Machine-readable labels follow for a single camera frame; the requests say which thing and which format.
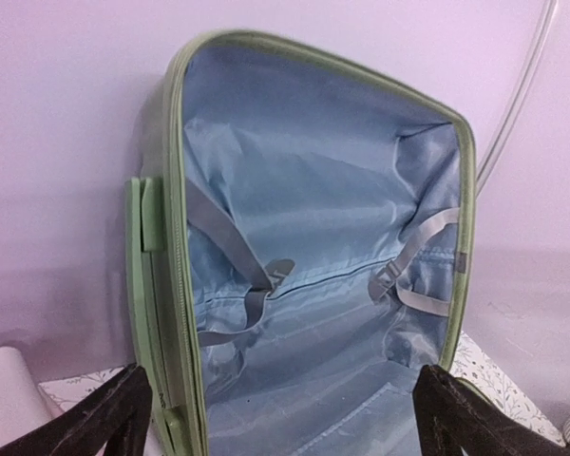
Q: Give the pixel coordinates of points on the floral white table mat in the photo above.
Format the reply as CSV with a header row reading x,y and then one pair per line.
x,y
471,363

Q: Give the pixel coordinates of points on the green hard-shell suitcase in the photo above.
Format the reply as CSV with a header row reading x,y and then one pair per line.
x,y
298,246

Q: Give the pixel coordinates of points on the white green drawer box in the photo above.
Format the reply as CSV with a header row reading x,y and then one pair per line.
x,y
24,406

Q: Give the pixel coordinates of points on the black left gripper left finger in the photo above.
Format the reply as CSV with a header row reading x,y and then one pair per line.
x,y
113,420

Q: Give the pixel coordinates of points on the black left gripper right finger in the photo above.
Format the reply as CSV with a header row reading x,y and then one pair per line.
x,y
453,420

